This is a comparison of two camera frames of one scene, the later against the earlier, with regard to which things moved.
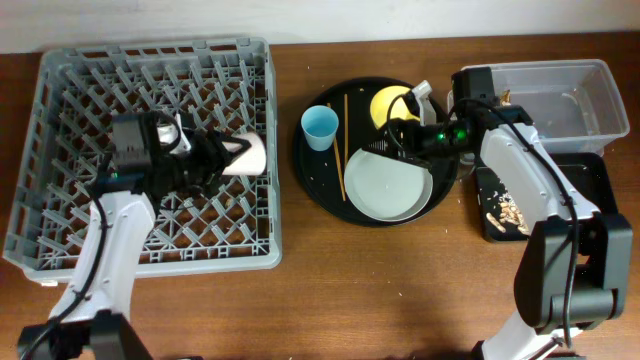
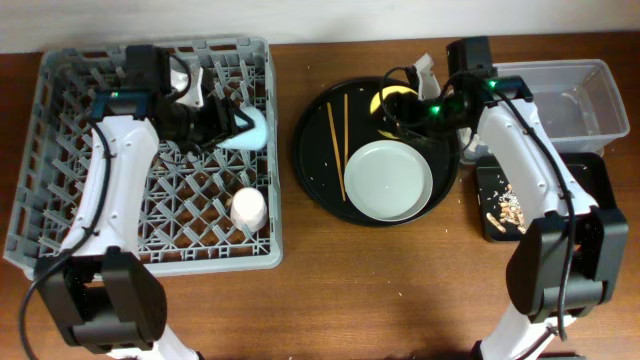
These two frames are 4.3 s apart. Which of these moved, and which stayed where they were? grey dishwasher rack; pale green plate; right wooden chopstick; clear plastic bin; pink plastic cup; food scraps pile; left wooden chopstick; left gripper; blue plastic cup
Moved: pink plastic cup; left gripper; blue plastic cup
Stayed: clear plastic bin; right wooden chopstick; grey dishwasher rack; pale green plate; food scraps pile; left wooden chopstick
